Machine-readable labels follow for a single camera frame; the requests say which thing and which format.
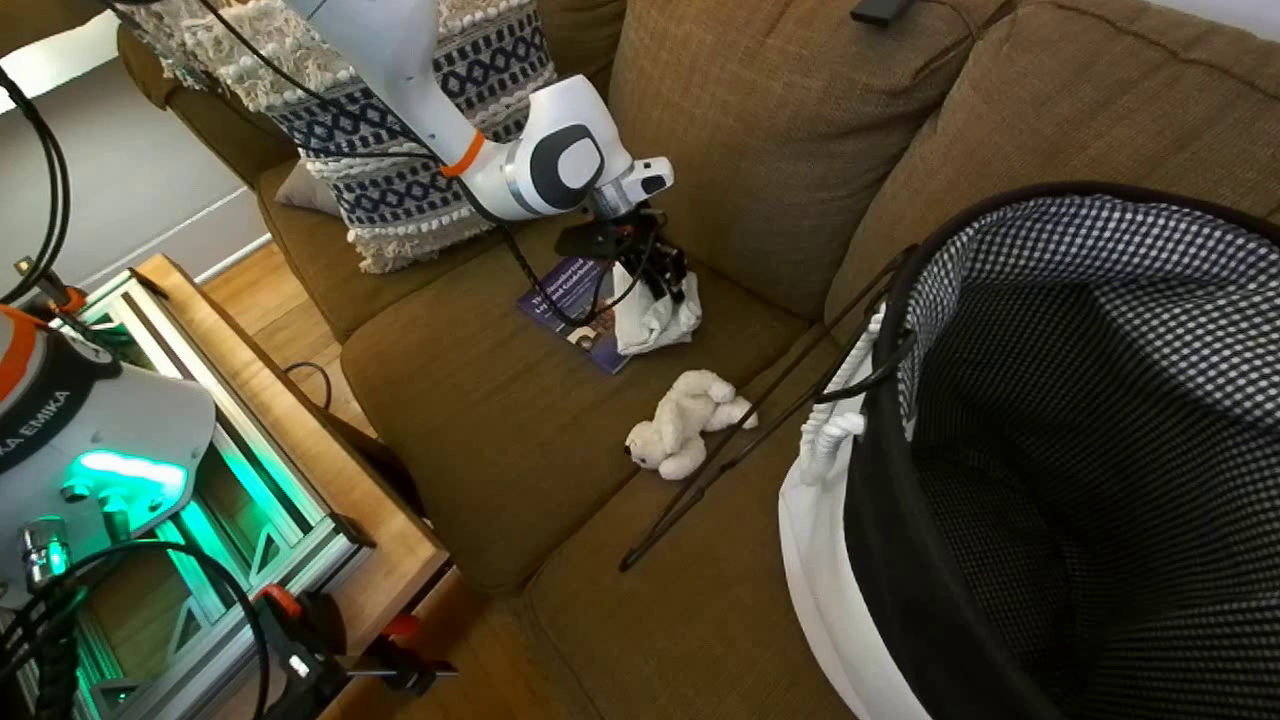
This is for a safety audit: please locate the checkered laundry hamper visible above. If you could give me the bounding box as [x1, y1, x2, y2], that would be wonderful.
[617, 181, 1280, 720]

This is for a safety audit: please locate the plain grey cushion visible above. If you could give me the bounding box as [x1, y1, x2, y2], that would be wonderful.
[274, 159, 344, 218]

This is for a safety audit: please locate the brown fabric sofa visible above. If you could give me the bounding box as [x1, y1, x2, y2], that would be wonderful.
[117, 0, 1280, 720]

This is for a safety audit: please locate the patterned tasselled cushion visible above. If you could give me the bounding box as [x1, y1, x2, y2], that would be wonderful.
[122, 0, 561, 275]

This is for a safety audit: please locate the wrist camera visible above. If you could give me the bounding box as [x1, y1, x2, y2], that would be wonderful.
[554, 218, 641, 262]

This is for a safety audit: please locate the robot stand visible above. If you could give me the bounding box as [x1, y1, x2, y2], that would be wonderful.
[0, 254, 452, 720]

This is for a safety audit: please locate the black and orange clamp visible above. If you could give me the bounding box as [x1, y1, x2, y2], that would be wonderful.
[248, 584, 462, 720]

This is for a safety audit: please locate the white towel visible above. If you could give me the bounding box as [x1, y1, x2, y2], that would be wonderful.
[611, 262, 704, 357]

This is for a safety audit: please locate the purple book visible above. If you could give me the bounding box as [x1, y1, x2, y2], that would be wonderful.
[516, 255, 642, 376]

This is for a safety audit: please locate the black cable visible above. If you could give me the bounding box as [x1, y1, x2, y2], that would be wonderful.
[283, 360, 334, 412]

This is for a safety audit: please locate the white teddy bear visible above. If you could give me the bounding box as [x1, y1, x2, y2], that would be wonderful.
[624, 369, 760, 482]

